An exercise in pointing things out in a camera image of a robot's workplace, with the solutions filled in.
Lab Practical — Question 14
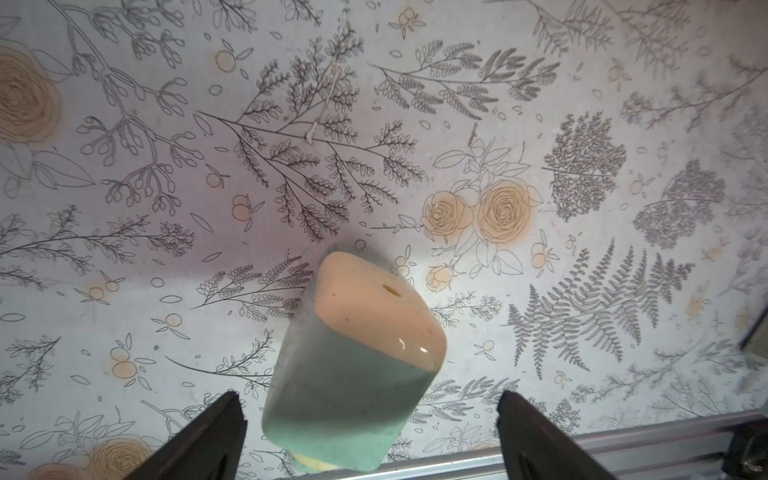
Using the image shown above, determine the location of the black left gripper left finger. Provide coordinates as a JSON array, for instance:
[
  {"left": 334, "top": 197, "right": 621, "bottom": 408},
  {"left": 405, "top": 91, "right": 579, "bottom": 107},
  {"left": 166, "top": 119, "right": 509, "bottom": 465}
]
[{"left": 126, "top": 391, "right": 248, "bottom": 480}]

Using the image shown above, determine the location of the aluminium front rail frame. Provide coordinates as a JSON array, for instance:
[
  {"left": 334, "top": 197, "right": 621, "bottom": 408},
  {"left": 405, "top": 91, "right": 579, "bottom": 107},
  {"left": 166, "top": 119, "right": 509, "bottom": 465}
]
[{"left": 308, "top": 410, "right": 767, "bottom": 479}]

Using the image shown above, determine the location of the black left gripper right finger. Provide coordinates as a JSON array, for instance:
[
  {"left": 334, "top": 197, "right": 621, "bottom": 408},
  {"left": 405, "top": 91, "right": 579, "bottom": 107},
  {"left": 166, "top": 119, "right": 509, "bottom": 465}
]
[{"left": 497, "top": 390, "right": 614, "bottom": 480}]

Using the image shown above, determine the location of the green sharpener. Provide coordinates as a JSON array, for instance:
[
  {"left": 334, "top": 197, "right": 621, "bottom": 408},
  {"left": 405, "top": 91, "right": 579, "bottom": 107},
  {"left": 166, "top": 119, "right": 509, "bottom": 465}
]
[{"left": 261, "top": 251, "right": 447, "bottom": 473}]

